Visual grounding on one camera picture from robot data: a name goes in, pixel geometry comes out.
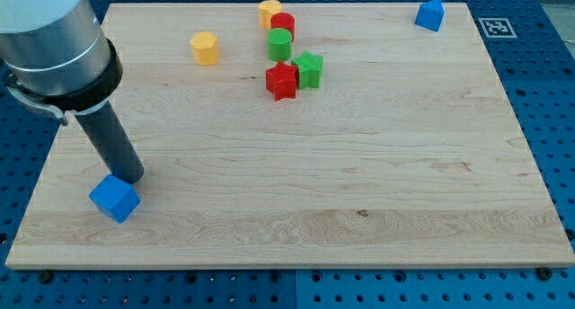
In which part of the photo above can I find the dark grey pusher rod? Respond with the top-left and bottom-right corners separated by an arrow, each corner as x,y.
75,101 -> 145,184

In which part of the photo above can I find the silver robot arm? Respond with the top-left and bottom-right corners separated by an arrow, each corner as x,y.
1,0 -> 144,183

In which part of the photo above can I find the red star block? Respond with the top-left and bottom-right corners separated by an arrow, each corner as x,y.
265,61 -> 298,101

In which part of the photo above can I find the green star block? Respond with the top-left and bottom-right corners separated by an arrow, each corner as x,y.
291,50 -> 323,89

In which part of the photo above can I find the blue cube block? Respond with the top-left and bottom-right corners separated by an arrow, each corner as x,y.
89,174 -> 140,223

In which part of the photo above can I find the yellow hexagon block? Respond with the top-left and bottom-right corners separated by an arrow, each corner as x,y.
190,31 -> 221,66

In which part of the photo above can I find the wooden board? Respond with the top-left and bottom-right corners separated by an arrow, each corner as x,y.
6,3 -> 574,270

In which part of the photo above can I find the green cylinder block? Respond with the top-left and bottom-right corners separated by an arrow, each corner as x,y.
267,28 -> 292,62

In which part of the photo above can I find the yellow cylinder block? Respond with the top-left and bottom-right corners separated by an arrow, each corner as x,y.
258,0 -> 282,29

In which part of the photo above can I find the red cylinder block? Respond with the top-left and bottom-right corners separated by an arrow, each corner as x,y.
270,12 -> 296,41

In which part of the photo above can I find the blue pentagon block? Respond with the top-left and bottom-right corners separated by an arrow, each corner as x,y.
414,0 -> 445,31

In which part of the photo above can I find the white fiducial marker tag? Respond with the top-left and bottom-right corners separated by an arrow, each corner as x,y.
478,17 -> 517,39

